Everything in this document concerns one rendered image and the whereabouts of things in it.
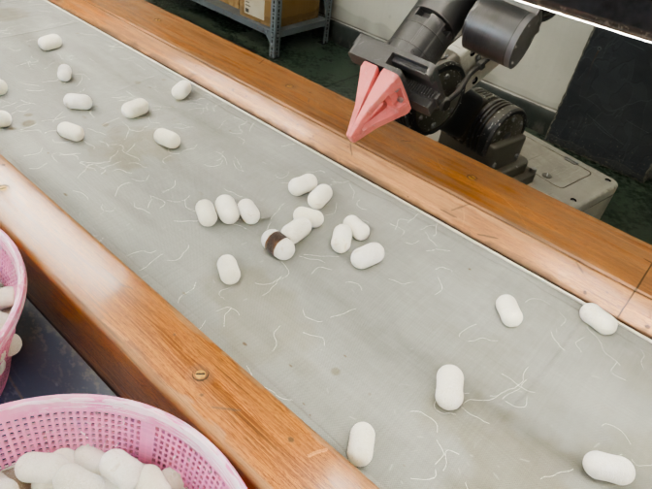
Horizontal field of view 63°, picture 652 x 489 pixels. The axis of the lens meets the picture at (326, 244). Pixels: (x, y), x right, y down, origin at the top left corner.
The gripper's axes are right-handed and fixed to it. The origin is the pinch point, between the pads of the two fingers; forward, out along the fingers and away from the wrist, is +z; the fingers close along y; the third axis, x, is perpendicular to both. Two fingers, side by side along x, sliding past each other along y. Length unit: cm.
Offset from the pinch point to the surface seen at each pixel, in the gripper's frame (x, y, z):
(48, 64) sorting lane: -1, -49, 13
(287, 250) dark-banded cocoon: -4.8, 4.7, 14.6
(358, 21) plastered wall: 176, -150, -107
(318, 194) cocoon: 0.6, 0.5, 7.7
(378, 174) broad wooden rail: 7.8, 1.3, 0.8
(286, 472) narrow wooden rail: -15.5, 20.4, 26.0
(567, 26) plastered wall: 154, -43, -126
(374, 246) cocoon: -1.0, 10.1, 9.4
